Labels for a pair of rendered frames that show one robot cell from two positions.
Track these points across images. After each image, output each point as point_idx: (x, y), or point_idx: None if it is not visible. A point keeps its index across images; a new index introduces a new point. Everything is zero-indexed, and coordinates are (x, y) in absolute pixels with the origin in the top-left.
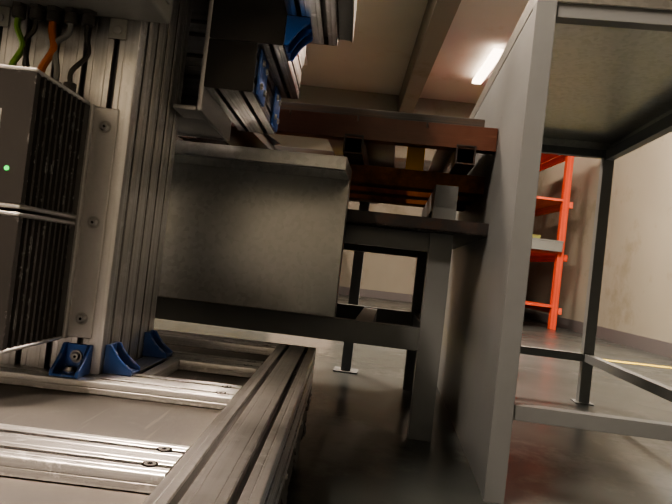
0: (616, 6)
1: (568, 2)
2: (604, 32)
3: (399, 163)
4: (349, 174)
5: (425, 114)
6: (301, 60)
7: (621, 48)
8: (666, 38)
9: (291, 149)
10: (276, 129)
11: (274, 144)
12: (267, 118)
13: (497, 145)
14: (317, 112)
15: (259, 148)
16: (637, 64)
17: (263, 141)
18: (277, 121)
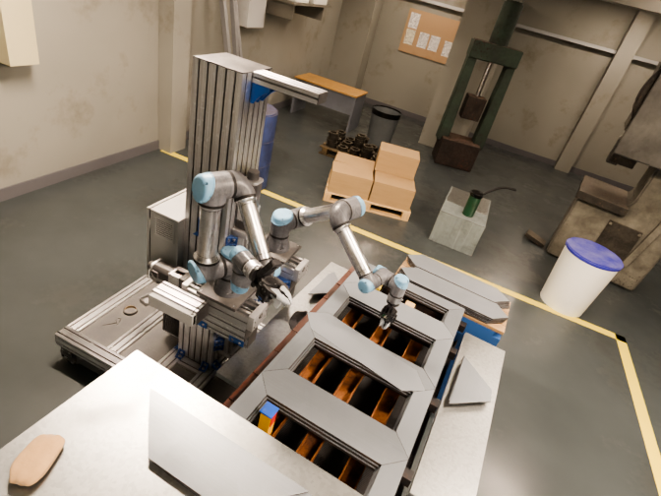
0: (113, 391)
1: (136, 373)
2: (137, 415)
3: (375, 473)
4: (236, 387)
5: (238, 398)
6: (239, 327)
7: (140, 446)
8: (102, 449)
9: (408, 402)
10: (239, 345)
11: (408, 390)
12: (222, 336)
13: None
14: (266, 358)
15: (241, 347)
16: (144, 482)
17: (364, 373)
18: (238, 342)
